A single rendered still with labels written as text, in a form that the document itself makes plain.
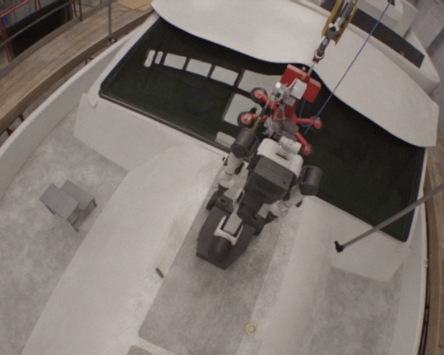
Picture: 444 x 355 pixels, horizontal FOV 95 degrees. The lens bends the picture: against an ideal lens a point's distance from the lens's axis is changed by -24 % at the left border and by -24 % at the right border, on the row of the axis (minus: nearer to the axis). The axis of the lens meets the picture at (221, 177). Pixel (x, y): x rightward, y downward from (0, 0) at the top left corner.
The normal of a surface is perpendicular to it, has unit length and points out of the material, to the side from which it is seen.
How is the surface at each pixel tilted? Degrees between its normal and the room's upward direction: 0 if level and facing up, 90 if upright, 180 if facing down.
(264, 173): 0
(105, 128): 57
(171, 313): 0
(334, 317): 0
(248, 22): 20
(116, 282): 14
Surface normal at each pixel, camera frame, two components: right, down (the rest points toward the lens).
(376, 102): 0.11, -0.20
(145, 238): 0.03, -0.58
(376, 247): -0.11, 0.37
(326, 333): 0.22, -0.50
